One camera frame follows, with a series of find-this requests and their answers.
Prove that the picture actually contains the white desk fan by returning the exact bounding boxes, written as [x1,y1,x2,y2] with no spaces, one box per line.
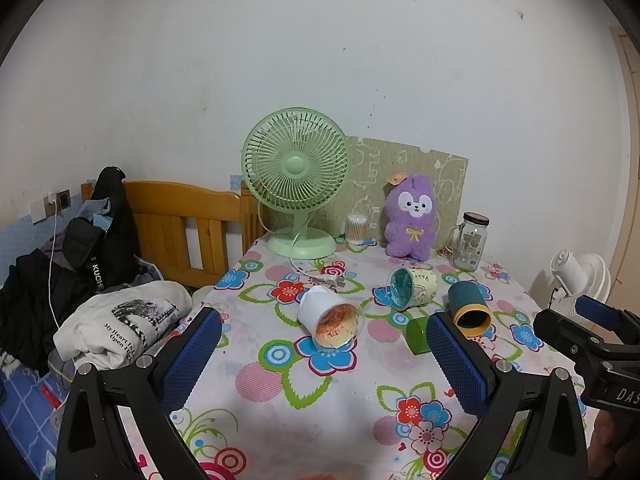
[530,251,612,319]

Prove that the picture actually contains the glass jar with lid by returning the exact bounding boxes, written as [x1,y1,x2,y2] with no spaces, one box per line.
[446,212,490,272]

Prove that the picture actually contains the wooden bed headboard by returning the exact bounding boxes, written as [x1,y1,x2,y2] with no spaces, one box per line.
[81,180,266,291]

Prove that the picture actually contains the green desk fan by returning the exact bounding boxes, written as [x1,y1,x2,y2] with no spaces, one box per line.
[241,106,352,260]

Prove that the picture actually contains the green cup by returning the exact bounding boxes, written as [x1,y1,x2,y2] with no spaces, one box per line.
[405,316,432,356]

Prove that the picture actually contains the white printed shirt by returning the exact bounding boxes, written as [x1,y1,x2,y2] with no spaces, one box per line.
[52,280,194,374]

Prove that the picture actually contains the blue denim garment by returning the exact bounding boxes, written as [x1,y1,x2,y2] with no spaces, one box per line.
[75,197,114,234]

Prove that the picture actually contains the purple plush toy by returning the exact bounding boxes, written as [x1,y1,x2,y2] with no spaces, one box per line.
[383,174,441,261]

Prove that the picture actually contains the dark clothes pile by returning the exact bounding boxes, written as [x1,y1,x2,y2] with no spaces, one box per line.
[0,247,101,377]

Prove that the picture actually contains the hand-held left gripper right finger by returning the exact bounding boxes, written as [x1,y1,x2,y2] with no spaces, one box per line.
[426,312,591,480]

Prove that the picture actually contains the floral tablecloth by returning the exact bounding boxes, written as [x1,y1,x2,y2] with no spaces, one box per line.
[170,235,601,480]

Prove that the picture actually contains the person's right hand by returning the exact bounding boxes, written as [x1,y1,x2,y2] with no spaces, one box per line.
[594,409,640,480]

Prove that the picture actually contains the white charger cable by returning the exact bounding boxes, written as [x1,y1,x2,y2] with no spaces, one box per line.
[48,210,64,332]

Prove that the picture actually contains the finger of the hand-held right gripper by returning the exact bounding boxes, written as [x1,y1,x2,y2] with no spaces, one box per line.
[532,308,640,367]
[575,295,640,346]

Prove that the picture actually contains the patterned cardboard panel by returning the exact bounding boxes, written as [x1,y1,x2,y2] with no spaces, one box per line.
[262,135,470,252]

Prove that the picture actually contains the blue patterned bedsheet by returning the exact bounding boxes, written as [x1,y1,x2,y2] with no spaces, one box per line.
[0,355,72,480]

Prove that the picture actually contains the beige door frame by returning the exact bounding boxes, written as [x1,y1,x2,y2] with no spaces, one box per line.
[609,25,640,307]

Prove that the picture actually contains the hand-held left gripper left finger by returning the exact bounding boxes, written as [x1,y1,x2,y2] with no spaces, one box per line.
[56,306,224,480]

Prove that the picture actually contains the white fan cable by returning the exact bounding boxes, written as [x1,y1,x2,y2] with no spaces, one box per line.
[290,215,348,292]

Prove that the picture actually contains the wall socket panel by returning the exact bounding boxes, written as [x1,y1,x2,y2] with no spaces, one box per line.
[31,189,71,225]

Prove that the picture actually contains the white cup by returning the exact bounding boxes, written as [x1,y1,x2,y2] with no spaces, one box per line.
[298,286,365,351]

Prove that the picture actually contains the cotton swab box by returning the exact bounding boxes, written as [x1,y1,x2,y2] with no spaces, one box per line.
[346,213,370,246]

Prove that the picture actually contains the cream cup with teal inside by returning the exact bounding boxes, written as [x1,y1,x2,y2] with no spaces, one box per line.
[389,266,438,310]

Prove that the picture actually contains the teal cup with yellow rim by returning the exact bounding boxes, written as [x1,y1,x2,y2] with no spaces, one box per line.
[446,281,494,339]

